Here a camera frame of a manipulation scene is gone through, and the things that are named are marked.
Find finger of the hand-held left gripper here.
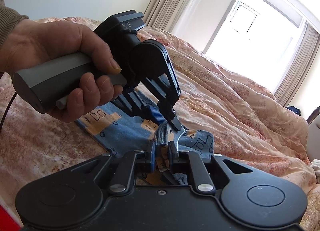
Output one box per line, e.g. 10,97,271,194
157,99,182,132
111,88,167,125

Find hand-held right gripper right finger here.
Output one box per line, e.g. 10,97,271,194
168,142,258,195

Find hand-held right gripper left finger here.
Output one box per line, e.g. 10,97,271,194
62,141,156,194

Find blue patterned pants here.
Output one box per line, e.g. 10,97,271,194
76,91,215,187

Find person's left forearm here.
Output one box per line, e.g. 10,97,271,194
0,0,30,47

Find person's left hand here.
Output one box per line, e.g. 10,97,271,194
0,19,123,123

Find pink floral quilt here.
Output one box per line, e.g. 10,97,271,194
0,17,320,231

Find bright window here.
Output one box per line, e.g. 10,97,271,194
203,0,303,95

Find blue backpack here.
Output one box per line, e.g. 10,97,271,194
285,106,302,116

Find brown padded headboard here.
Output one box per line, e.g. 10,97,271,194
306,106,320,162

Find white crumpled cloth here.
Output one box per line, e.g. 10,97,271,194
309,160,320,177

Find red fleece cloth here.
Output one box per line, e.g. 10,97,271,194
0,203,21,231

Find black cable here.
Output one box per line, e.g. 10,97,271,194
0,91,18,133

